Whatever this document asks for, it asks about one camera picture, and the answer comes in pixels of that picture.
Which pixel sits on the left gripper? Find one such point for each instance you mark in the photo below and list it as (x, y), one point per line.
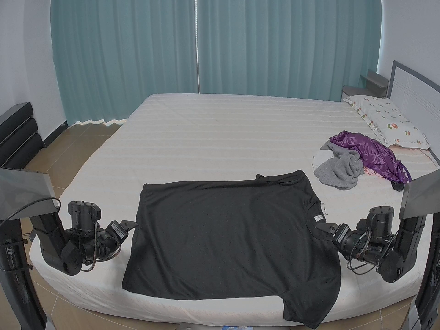
(111, 239)

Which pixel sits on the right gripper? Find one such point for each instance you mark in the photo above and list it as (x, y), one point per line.
(343, 240)

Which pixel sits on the black T-shirt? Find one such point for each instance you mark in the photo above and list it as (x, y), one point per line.
(223, 239)

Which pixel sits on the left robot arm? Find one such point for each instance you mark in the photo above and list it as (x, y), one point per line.
(51, 239)

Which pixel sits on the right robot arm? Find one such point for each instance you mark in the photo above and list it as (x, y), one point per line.
(409, 239)

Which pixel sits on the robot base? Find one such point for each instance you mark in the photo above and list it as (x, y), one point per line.
(237, 328)

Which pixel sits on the grey garment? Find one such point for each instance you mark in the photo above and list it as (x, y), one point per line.
(340, 170)

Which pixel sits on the white garment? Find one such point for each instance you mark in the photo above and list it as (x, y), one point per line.
(320, 158)

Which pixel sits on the black lace garment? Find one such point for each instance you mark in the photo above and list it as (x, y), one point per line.
(398, 186)

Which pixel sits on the purple satin garment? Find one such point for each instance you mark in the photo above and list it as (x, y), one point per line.
(371, 150)

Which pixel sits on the white printed pillow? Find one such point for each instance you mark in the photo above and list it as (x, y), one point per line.
(388, 119)

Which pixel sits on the bed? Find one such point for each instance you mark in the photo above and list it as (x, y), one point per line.
(223, 136)

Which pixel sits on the black chest of drawers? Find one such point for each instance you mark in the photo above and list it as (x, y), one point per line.
(19, 136)

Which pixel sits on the grey bedside table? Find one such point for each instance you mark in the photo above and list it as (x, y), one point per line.
(373, 81)

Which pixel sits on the blue-green curtain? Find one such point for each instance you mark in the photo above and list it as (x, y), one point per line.
(288, 40)
(123, 46)

